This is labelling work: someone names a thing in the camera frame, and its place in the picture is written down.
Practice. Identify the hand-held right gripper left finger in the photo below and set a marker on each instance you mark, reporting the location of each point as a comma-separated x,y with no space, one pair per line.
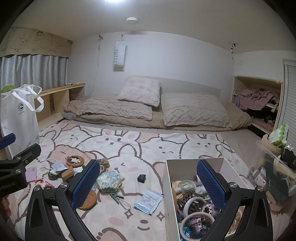
84,183

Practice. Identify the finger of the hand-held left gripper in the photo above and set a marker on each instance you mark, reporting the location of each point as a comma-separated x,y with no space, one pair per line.
8,140
29,154

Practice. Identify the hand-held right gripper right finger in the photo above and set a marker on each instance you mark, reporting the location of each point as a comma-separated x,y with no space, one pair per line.
211,185

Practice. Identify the green clip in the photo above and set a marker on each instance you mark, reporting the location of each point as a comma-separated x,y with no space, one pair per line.
115,196

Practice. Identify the white cardboard box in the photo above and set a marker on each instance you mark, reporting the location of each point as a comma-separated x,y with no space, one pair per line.
171,208

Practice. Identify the blue face mask packet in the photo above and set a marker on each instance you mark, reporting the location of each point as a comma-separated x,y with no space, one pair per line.
149,200

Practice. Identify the small tape roll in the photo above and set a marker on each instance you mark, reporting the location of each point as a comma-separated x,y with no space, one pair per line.
196,179

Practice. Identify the brown wooden block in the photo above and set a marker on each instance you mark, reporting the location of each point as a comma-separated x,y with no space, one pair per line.
68,173

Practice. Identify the round cork coaster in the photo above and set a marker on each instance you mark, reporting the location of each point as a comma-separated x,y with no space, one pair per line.
89,201

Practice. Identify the pink card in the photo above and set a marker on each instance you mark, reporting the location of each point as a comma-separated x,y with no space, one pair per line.
31,174

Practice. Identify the white tote bag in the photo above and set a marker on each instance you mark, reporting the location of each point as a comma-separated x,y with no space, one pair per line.
18,120

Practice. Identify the green white plastic tray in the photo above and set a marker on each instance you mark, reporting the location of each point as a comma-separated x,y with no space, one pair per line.
186,186

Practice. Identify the white tape roll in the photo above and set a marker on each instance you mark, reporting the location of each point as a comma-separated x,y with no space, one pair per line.
187,204

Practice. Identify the small white foil packet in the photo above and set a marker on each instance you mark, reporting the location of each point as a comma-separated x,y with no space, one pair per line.
57,166

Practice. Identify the dark tape roll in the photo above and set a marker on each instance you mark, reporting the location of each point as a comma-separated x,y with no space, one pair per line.
52,177

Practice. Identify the small red packet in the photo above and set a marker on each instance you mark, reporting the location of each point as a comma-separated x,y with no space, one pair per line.
48,185

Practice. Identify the large floral tape roll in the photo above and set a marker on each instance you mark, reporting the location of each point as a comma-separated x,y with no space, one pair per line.
185,222

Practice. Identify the black charger cube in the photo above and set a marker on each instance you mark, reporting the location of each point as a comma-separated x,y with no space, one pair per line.
141,178

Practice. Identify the clear plastic storage bin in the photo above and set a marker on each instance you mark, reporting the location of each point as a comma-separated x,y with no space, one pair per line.
266,154

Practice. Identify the cartoon printed blanket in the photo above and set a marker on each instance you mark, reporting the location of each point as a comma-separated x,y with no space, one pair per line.
138,150

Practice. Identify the beige woven basket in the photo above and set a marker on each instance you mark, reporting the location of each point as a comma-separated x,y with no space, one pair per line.
269,146

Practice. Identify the beige fleece blanket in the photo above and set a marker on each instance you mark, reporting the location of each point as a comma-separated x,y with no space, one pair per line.
238,118

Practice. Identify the wooden bedside shelf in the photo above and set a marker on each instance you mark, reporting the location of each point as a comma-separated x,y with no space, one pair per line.
60,87

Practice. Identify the grey curtain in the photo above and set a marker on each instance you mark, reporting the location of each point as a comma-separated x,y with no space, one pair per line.
34,69

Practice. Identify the zigzag textured beige pillow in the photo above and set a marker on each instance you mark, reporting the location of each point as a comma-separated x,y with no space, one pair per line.
192,109

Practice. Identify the long textured beige pillow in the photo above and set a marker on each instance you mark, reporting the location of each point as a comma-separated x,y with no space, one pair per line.
111,107

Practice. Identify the green tissue pack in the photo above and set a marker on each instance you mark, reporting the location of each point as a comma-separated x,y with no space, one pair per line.
278,136

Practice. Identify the pink clothes pile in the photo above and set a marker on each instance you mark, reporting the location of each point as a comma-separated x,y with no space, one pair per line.
256,97

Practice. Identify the grey headboard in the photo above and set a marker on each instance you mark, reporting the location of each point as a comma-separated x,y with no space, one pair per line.
185,87

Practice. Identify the beige printed curtain valance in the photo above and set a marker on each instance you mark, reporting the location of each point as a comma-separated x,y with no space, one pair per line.
34,41

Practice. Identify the fluffy square pillow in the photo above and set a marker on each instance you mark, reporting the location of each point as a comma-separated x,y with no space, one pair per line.
138,90

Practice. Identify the white louvered door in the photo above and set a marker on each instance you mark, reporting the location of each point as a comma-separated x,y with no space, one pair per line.
290,92

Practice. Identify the white hanging paper bag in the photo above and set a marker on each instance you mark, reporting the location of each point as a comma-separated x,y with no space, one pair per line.
119,55

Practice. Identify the round ceiling smoke detector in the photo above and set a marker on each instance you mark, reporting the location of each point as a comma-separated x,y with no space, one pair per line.
132,20

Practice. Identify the wooden wall cubby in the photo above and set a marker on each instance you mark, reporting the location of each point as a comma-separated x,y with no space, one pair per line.
254,81

